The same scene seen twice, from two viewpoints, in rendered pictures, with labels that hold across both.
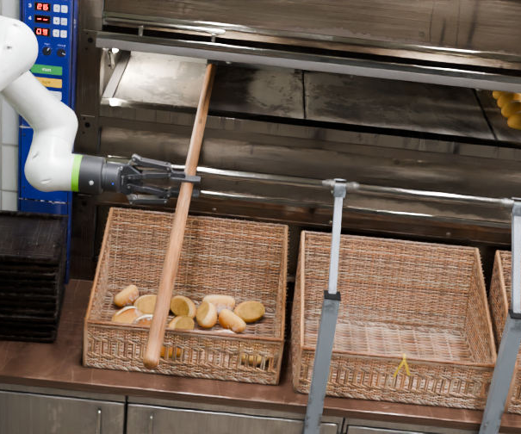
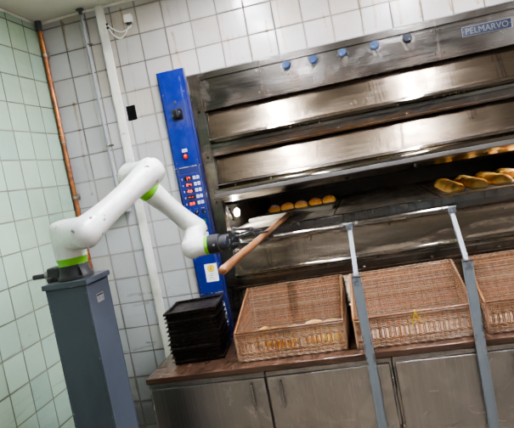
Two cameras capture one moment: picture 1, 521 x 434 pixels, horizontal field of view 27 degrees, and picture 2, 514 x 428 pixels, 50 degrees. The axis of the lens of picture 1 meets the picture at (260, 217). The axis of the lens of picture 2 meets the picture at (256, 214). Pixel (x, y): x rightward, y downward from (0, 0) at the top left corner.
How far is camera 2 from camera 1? 0.93 m
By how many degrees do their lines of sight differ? 25
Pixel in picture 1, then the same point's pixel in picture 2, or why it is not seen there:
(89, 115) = not seen: hidden behind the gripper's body
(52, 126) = (191, 225)
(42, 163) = (188, 241)
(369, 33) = (350, 156)
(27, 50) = (156, 166)
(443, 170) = (416, 221)
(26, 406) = (211, 391)
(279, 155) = (325, 237)
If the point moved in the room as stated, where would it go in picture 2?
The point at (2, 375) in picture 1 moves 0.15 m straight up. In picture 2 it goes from (195, 374) to (189, 345)
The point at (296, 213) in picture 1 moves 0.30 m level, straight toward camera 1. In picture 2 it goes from (344, 266) to (338, 278)
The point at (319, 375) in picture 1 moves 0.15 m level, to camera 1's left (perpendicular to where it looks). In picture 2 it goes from (364, 327) to (331, 331)
